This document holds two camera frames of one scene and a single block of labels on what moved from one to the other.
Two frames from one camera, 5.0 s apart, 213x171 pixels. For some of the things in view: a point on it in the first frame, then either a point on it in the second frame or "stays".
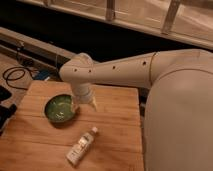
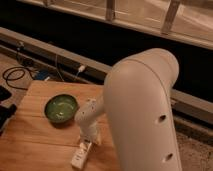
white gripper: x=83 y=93 to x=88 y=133
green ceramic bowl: x=60 y=108 stays
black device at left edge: x=5 y=112 stays
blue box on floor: x=41 y=75 stays
